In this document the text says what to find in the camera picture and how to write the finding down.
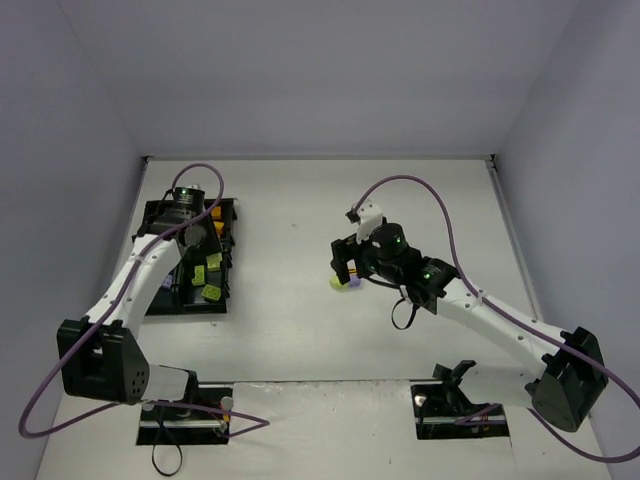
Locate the green two-stud lego brick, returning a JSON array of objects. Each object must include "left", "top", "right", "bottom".
[{"left": 191, "top": 265, "right": 206, "bottom": 287}]

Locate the black divided sorting bin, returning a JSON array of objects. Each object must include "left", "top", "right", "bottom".
[{"left": 147, "top": 198, "right": 238, "bottom": 316}]

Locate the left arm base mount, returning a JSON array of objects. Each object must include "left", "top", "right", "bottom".
[{"left": 136, "top": 406, "right": 231, "bottom": 446}]

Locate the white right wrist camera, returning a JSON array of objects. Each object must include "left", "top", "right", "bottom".
[{"left": 345, "top": 198, "right": 384, "bottom": 245}]

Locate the purple lego with striped top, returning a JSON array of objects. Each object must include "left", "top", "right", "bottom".
[{"left": 347, "top": 269, "right": 361, "bottom": 289}]

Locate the black thin cable loop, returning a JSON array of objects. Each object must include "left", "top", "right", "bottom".
[
  {"left": 389, "top": 294, "right": 419, "bottom": 331},
  {"left": 151, "top": 419, "right": 182, "bottom": 477}
]

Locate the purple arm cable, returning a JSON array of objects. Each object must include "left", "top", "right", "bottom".
[
  {"left": 18, "top": 162, "right": 271, "bottom": 437},
  {"left": 352, "top": 174, "right": 640, "bottom": 462}
]

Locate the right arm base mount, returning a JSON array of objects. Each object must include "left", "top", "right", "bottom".
[{"left": 410, "top": 360, "right": 510, "bottom": 441}]

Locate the black thin cable loop right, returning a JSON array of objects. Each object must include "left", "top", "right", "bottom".
[{"left": 389, "top": 294, "right": 419, "bottom": 331}]

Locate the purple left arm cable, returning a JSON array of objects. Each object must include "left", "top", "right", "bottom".
[{"left": 18, "top": 162, "right": 271, "bottom": 437}]

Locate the pale yellow sloped lego brick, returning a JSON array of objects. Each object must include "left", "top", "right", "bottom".
[{"left": 201, "top": 284, "right": 222, "bottom": 302}]

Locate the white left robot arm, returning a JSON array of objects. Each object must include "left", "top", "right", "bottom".
[{"left": 57, "top": 185, "right": 222, "bottom": 409}]

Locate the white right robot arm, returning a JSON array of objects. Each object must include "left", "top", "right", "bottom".
[{"left": 345, "top": 222, "right": 608, "bottom": 433}]

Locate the black thin cable loop left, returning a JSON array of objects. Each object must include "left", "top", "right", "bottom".
[{"left": 151, "top": 419, "right": 182, "bottom": 477}]

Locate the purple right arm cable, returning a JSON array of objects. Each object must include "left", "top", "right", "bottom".
[{"left": 352, "top": 174, "right": 640, "bottom": 462}]

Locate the light green small lego brick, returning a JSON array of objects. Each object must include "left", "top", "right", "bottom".
[{"left": 206, "top": 253, "right": 223, "bottom": 272}]

